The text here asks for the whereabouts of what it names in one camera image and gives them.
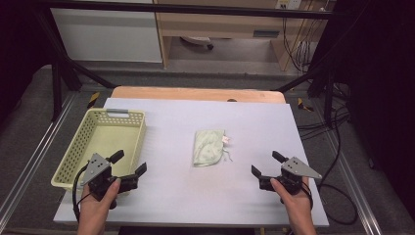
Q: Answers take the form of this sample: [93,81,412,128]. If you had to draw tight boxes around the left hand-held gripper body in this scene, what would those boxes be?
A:
[80,153,140,210]

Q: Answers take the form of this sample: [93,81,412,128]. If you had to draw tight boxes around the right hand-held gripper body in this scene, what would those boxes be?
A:
[258,156,323,196]

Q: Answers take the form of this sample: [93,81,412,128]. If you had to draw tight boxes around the yellow perforated plastic basket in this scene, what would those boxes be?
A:
[50,108,148,192]

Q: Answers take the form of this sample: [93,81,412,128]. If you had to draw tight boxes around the pale green cloth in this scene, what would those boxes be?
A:
[192,128,234,168]

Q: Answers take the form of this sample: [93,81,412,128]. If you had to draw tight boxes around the person's right hand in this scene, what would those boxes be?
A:
[269,176,318,235]

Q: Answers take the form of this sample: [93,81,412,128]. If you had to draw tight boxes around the person's left hand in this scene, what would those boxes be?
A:
[77,177,122,235]

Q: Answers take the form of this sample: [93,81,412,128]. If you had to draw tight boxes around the yellow black floor tape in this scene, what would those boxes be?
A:
[86,91,101,110]
[297,97,315,113]

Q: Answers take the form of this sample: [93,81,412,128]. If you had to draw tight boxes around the white table mat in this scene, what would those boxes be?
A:
[53,97,330,228]

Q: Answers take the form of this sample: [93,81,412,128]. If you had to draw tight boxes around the black metal stand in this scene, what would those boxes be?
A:
[275,62,337,128]
[32,9,116,121]

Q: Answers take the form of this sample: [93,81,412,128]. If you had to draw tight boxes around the white cabinet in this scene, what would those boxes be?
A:
[50,8,163,64]

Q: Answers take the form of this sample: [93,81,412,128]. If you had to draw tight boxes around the black curtain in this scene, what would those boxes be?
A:
[0,0,53,125]
[336,0,415,213]

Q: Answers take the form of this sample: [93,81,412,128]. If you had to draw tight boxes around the white chair base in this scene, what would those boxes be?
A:
[180,35,215,52]

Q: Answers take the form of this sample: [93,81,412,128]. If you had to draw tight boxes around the light wooden desk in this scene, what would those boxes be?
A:
[153,0,337,71]

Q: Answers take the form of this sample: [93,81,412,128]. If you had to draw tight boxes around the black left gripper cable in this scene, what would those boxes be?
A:
[71,163,93,223]

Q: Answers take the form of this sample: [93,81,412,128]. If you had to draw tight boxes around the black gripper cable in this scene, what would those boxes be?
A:
[301,130,359,226]
[71,163,93,223]

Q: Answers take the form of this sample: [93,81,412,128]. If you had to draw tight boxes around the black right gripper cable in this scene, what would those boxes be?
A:
[301,130,359,226]

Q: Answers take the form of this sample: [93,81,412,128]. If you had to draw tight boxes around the aluminium floor rail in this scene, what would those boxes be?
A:
[326,130,383,235]
[0,92,77,226]

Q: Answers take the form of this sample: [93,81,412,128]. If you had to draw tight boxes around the hanging black cables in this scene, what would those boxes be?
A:
[282,16,314,74]

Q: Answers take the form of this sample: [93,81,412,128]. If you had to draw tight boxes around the white wall socket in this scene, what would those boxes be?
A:
[274,0,302,11]

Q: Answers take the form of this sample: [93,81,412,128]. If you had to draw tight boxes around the black horizontal frame bar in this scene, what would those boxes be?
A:
[32,0,346,21]

